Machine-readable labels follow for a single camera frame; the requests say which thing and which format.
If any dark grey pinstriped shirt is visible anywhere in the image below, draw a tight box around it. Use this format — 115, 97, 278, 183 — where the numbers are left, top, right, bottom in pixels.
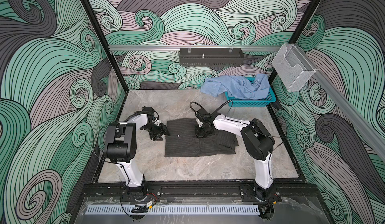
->
164, 118, 239, 157

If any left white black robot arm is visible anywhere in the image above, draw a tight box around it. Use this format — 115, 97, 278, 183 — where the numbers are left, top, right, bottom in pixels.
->
103, 106, 170, 193

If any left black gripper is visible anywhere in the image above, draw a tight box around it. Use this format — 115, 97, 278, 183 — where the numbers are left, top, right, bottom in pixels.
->
142, 123, 169, 141

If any white slotted cable duct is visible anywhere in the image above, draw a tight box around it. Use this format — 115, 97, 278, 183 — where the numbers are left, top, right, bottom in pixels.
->
85, 204, 260, 216

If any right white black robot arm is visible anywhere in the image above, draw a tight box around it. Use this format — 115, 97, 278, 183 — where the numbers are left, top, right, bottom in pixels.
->
189, 100, 279, 201

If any black corner post left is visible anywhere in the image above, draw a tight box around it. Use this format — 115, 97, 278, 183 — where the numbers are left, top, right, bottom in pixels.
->
80, 0, 129, 94

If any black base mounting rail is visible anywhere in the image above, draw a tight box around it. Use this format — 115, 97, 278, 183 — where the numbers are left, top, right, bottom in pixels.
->
81, 180, 319, 203

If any teal plastic basket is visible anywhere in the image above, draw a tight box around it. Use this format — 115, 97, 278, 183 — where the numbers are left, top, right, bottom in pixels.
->
225, 77, 276, 107

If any aluminium horizontal rail back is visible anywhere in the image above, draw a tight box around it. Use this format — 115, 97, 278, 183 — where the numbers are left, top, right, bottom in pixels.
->
108, 45, 281, 52

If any black corner post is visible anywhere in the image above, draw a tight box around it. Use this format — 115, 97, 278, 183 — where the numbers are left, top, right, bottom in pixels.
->
267, 0, 331, 85
80, 0, 129, 94

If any black perforated metal tray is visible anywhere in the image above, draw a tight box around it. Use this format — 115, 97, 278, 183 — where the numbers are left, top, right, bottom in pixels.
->
179, 48, 245, 68

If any light blue shirt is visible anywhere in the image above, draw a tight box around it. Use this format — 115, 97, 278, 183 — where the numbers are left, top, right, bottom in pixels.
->
200, 74, 270, 100

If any aluminium rail right wall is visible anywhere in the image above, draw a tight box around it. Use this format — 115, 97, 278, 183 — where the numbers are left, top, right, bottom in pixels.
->
296, 47, 385, 160

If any black corner post right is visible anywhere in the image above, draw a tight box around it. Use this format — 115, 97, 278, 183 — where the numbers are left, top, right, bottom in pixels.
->
267, 0, 331, 85

